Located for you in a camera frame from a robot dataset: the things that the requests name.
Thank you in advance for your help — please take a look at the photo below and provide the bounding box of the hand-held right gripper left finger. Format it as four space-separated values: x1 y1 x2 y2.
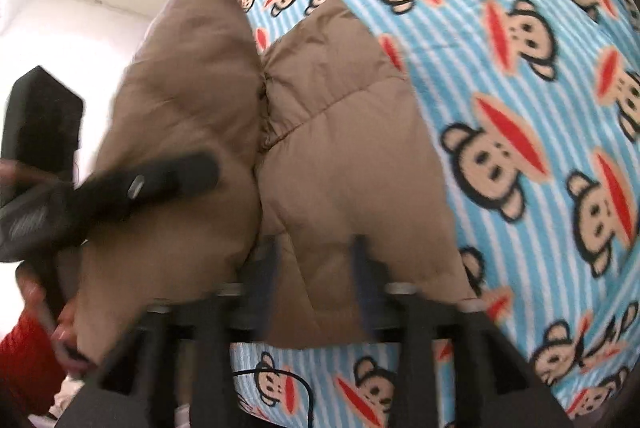
65 235 283 428

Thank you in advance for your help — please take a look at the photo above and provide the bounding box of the black cable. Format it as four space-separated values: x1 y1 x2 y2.
232 368 316 428

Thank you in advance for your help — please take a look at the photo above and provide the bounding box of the person's left hand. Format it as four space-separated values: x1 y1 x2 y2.
15 260 98 366

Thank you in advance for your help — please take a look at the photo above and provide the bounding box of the tan puffer jacket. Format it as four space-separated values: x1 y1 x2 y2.
57 0 476 369

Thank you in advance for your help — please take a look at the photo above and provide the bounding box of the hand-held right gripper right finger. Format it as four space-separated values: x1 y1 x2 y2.
350 233 576 428

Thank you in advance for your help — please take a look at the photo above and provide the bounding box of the blue striped monkey print blanket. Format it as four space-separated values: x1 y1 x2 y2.
230 0 640 428

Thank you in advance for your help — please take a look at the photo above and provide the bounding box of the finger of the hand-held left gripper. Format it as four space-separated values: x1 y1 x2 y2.
75 153 221 233

